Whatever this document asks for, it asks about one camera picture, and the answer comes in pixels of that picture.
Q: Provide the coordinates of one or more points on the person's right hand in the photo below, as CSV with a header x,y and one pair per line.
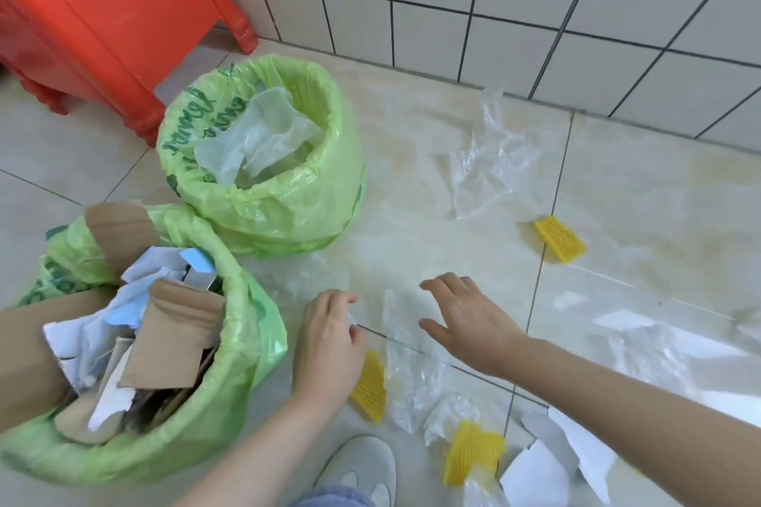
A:
x,y
475,328

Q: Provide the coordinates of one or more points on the yellow foam net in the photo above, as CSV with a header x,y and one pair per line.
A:
x,y
370,388
469,453
559,238

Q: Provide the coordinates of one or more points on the white paper scraps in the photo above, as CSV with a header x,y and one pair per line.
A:
x,y
535,477

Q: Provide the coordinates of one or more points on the brown cardboard pieces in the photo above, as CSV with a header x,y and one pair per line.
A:
x,y
172,334

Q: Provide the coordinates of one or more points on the clear plastic film scraps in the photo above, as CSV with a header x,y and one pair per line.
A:
x,y
261,132

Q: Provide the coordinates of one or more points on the long cardboard box strip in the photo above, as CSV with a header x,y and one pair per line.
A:
x,y
30,358

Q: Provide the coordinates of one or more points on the person's right forearm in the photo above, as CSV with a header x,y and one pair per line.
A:
x,y
642,423

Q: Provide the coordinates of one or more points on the person's left forearm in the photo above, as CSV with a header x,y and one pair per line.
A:
x,y
261,459

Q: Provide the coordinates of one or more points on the red plastic stool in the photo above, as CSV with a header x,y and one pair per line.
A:
x,y
119,31

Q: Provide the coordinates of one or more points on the person's left leg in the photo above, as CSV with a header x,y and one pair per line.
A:
x,y
333,497

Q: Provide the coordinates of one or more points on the person's left white shoe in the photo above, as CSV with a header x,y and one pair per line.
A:
x,y
357,462

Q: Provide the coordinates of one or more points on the person's left hand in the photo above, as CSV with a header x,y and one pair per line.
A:
x,y
327,346

